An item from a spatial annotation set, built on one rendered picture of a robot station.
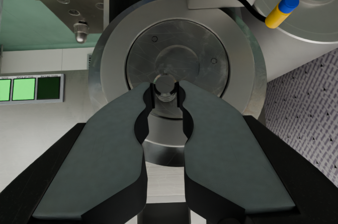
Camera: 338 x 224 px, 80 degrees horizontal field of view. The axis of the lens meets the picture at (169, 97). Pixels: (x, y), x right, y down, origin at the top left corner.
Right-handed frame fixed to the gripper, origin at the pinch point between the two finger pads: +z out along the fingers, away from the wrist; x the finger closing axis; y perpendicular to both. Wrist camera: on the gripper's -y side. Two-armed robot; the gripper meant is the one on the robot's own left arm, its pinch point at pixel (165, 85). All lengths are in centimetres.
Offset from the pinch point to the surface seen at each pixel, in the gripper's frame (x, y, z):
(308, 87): 18.6, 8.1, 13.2
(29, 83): -34, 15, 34
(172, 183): -0.3, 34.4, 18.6
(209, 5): 3.5, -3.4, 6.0
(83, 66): -125, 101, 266
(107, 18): -5.0, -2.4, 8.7
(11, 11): -164, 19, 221
